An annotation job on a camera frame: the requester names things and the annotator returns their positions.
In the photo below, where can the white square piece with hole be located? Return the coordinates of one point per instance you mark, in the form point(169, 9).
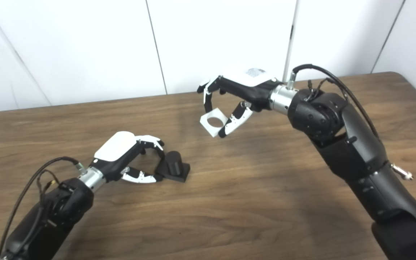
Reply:
point(211, 132)

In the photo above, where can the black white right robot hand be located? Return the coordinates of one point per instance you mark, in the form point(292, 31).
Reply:
point(247, 86)

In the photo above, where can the black peg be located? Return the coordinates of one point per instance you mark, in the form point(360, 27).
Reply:
point(173, 162)

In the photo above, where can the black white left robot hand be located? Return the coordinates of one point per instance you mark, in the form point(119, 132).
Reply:
point(116, 148)

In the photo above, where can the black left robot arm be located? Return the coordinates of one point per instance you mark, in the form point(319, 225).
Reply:
point(49, 220)

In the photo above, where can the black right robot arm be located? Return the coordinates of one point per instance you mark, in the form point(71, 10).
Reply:
point(356, 151)

